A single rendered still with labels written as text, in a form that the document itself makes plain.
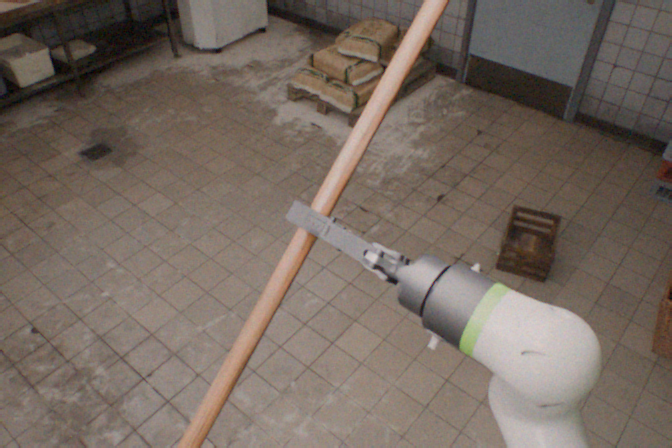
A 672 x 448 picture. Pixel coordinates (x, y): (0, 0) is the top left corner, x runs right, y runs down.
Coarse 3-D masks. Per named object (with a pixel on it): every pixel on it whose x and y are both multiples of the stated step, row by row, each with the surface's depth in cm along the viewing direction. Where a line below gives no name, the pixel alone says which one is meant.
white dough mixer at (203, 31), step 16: (192, 0) 517; (208, 0) 519; (224, 0) 531; (240, 0) 547; (256, 0) 563; (192, 16) 528; (208, 16) 529; (224, 16) 540; (240, 16) 556; (256, 16) 573; (192, 32) 541; (208, 32) 540; (224, 32) 549; (240, 32) 565; (208, 48) 551
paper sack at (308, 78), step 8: (296, 72) 471; (304, 72) 467; (312, 72) 464; (320, 72) 463; (296, 80) 470; (304, 80) 466; (312, 80) 462; (320, 80) 459; (328, 80) 460; (304, 88) 466; (312, 88) 464; (320, 88) 460
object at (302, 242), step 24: (432, 0) 75; (432, 24) 75; (408, 48) 75; (408, 72) 76; (384, 96) 75; (360, 120) 76; (360, 144) 76; (336, 168) 76; (336, 192) 76; (312, 240) 77; (288, 264) 76; (288, 288) 77; (264, 312) 77; (240, 336) 77; (240, 360) 77; (216, 384) 77; (216, 408) 77; (192, 432) 77
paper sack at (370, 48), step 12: (360, 24) 472; (348, 36) 447; (360, 36) 445; (384, 36) 451; (396, 36) 470; (348, 48) 446; (360, 48) 442; (372, 48) 439; (384, 48) 452; (372, 60) 440
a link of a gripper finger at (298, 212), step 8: (296, 200) 77; (296, 208) 77; (304, 208) 76; (312, 208) 76; (288, 216) 77; (296, 216) 76; (304, 216) 76; (320, 216) 75; (304, 224) 76; (312, 232) 75
